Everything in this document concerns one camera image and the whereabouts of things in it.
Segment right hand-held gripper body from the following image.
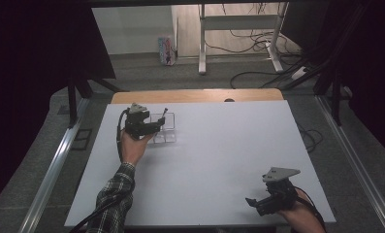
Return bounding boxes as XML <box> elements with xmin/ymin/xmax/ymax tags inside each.
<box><xmin>261</xmin><ymin>166</ymin><xmax>302</xmax><ymax>212</ymax></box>

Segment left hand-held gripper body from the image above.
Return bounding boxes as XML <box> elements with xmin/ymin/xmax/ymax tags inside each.
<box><xmin>123</xmin><ymin>102</ymin><xmax>158</xmax><ymax>141</ymax></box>

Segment clear acrylic organizer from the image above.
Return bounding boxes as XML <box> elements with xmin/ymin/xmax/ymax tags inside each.
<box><xmin>145</xmin><ymin>112</ymin><xmax>177</xmax><ymax>145</ymax></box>

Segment person's left hand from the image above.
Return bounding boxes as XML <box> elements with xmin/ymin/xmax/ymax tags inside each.
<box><xmin>119</xmin><ymin>128</ymin><xmax>156</xmax><ymax>167</ymax></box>

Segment person's right hand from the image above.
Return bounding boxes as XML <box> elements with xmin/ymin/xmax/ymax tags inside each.
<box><xmin>274</xmin><ymin>188</ymin><xmax>324</xmax><ymax>233</ymax></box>

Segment black stand legs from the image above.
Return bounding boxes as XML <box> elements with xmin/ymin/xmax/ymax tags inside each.
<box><xmin>66</xmin><ymin>76</ymin><xmax>127</xmax><ymax>128</ymax></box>
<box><xmin>311</xmin><ymin>62</ymin><xmax>347</xmax><ymax>127</ymax></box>

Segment colourful printed box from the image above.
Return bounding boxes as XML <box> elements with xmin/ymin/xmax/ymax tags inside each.
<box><xmin>157</xmin><ymin>36</ymin><xmax>177</xmax><ymax>67</ymax></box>

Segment white power strip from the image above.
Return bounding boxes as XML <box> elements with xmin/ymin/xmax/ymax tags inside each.
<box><xmin>290</xmin><ymin>65</ymin><xmax>311</xmax><ymax>81</ymax></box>

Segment black curtain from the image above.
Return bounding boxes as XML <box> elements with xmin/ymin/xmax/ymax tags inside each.
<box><xmin>280</xmin><ymin>0</ymin><xmax>385</xmax><ymax>164</ymax></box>
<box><xmin>0</xmin><ymin>0</ymin><xmax>117</xmax><ymax>212</ymax></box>

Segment left hand-held gripper cable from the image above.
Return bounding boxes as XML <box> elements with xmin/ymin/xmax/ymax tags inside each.
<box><xmin>69</xmin><ymin>109</ymin><xmax>130</xmax><ymax>233</ymax></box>

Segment hand-held gripper cable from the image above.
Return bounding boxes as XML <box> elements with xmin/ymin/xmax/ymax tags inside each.
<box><xmin>294</xmin><ymin>185</ymin><xmax>328</xmax><ymax>233</ymax></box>
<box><xmin>69</xmin><ymin>109</ymin><xmax>130</xmax><ymax>233</ymax></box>

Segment right hand-held gripper cable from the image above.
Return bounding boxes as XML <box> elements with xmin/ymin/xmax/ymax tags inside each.
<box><xmin>294</xmin><ymin>185</ymin><xmax>328</xmax><ymax>233</ymax></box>

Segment thin black cable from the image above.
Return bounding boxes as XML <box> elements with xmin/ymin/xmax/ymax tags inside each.
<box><xmin>297</xmin><ymin>123</ymin><xmax>325</xmax><ymax>153</ymax></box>

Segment metal floor rail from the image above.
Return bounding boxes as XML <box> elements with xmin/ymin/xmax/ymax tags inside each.
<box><xmin>314</xmin><ymin>94</ymin><xmax>385</xmax><ymax>233</ymax></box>
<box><xmin>17</xmin><ymin>96</ymin><xmax>91</xmax><ymax>233</ymax></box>

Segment black floor cables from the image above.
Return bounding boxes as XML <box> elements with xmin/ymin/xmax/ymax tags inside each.
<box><xmin>203</xmin><ymin>3</ymin><xmax>305</xmax><ymax>90</ymax></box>

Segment white desk frame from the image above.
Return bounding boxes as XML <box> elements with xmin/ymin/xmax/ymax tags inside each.
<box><xmin>198</xmin><ymin>3</ymin><xmax>290</xmax><ymax>76</ymax></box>

